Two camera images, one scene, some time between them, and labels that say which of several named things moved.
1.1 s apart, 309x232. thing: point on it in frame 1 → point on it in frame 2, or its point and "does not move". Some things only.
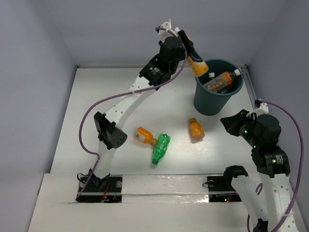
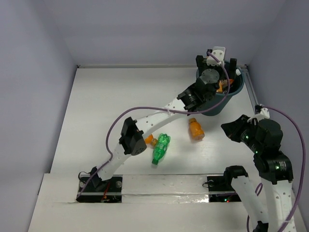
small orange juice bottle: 196,132 does not move
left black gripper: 183,35 → 200,61
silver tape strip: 165,188 does not move
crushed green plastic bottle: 161,147 does not move
